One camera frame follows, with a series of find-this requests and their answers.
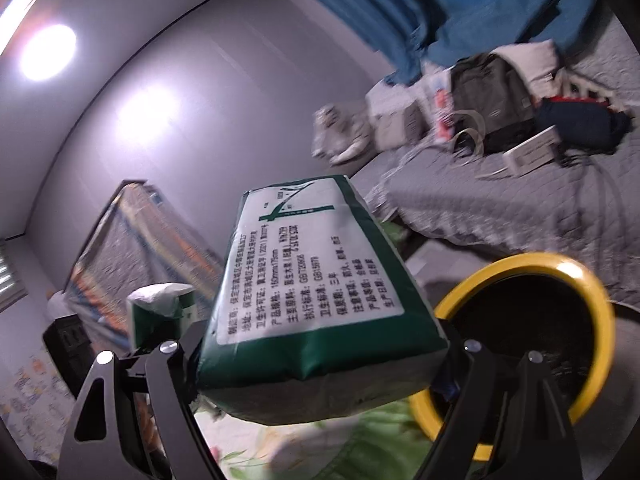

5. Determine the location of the blue curtain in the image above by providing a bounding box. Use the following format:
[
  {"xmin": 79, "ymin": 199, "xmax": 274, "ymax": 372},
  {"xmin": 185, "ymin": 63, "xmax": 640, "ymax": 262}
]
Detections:
[{"xmin": 265, "ymin": 0, "xmax": 601, "ymax": 86}]

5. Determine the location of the grey backpack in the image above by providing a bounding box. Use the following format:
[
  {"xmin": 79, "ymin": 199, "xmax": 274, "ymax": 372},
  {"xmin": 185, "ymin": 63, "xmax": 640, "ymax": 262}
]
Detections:
[{"xmin": 447, "ymin": 52, "xmax": 538, "ymax": 153}]

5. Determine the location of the plastic-covered storage rack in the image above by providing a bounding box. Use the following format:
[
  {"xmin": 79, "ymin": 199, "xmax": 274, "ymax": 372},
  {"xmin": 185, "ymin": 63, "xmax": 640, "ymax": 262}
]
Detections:
[{"xmin": 67, "ymin": 180, "xmax": 226, "ymax": 331}]

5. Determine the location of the window blind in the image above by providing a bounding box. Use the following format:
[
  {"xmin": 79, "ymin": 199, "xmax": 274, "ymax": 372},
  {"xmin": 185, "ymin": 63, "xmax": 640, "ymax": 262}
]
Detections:
[{"xmin": 0, "ymin": 240, "xmax": 26, "ymax": 313}]

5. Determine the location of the flat white box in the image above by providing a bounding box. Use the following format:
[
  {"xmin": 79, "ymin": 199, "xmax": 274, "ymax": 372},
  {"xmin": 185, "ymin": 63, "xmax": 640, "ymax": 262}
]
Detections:
[{"xmin": 502, "ymin": 125, "xmax": 561, "ymax": 176}]

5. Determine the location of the yellow-rimmed black bin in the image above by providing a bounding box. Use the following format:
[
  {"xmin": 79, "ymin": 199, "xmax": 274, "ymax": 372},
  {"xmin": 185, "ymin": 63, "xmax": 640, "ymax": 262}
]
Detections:
[{"xmin": 407, "ymin": 252, "xmax": 617, "ymax": 462}]

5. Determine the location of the white plush toy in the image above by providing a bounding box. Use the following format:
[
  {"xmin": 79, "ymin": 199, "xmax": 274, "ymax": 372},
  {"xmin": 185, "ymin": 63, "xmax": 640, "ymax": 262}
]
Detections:
[{"xmin": 312, "ymin": 102, "xmax": 376, "ymax": 163}]

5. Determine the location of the green floral blanket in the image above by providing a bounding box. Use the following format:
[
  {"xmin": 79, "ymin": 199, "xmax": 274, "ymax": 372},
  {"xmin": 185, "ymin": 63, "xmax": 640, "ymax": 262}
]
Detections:
[{"xmin": 192, "ymin": 212, "xmax": 453, "ymax": 480}]

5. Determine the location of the round ceiling lamp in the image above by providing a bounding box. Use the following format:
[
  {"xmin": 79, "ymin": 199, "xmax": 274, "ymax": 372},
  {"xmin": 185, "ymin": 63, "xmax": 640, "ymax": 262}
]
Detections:
[{"xmin": 17, "ymin": 22, "xmax": 78, "ymax": 81}]

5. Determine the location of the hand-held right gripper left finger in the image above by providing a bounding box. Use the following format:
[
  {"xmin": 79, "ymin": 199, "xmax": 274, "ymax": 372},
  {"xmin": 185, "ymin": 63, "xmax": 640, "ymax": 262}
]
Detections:
[{"xmin": 57, "ymin": 320, "xmax": 226, "ymax": 480}]

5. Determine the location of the clear tape roll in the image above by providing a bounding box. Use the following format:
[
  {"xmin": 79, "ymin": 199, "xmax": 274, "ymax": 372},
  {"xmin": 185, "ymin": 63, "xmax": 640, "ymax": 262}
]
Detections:
[{"xmin": 450, "ymin": 110, "xmax": 486, "ymax": 161}]

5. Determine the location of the colourful wall sticker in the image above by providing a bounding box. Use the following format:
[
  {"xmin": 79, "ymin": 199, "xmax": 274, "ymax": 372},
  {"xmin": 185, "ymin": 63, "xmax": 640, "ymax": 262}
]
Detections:
[{"xmin": 0, "ymin": 355, "xmax": 76, "ymax": 436}]

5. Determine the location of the small green white tissue pack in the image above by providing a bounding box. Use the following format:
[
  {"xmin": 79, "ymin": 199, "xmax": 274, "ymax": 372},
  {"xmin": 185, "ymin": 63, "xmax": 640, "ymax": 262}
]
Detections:
[{"xmin": 127, "ymin": 282, "xmax": 197, "ymax": 356}]

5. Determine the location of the dark navy red clothing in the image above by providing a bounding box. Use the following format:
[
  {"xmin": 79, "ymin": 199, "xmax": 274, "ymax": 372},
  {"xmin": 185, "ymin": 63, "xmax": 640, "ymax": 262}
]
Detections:
[{"xmin": 537, "ymin": 95, "xmax": 631, "ymax": 156}]

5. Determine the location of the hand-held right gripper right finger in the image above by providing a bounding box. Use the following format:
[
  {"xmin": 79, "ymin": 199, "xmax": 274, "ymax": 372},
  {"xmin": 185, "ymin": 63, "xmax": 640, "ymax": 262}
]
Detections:
[{"xmin": 425, "ymin": 327, "xmax": 586, "ymax": 480}]

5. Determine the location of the colourful printed packet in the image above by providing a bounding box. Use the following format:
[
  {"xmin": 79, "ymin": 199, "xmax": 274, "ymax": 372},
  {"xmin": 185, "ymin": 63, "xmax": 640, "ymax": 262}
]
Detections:
[{"xmin": 432, "ymin": 72, "xmax": 458, "ymax": 141}]

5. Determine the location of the white pillow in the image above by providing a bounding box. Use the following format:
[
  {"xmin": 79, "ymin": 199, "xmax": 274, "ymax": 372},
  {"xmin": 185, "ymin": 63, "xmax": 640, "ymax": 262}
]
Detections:
[{"xmin": 492, "ymin": 40, "xmax": 561, "ymax": 86}]

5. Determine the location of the large green tissue pack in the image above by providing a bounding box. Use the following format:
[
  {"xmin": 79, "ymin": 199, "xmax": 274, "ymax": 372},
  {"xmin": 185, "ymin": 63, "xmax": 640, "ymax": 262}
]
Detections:
[{"xmin": 195, "ymin": 175, "xmax": 448, "ymax": 428}]

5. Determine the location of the white cardboard box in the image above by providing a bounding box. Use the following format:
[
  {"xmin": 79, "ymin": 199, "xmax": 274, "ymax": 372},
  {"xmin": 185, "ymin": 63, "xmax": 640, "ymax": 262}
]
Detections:
[{"xmin": 367, "ymin": 82, "xmax": 436, "ymax": 148}]

